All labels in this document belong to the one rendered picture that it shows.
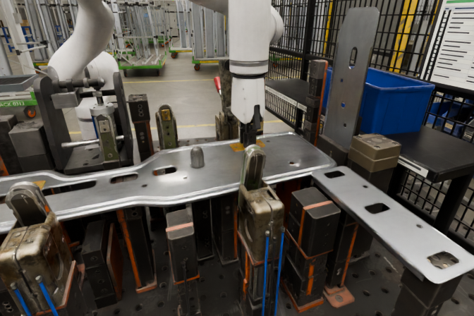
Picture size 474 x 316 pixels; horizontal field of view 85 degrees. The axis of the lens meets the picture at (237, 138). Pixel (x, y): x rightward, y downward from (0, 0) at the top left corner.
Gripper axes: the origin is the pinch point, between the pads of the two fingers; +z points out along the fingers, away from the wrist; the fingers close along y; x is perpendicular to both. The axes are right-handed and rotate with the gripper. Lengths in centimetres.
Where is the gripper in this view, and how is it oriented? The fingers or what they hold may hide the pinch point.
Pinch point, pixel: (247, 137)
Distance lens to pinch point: 63.6
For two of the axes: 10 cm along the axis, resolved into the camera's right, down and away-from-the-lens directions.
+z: 0.0, 9.1, 4.2
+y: 3.4, 4.0, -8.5
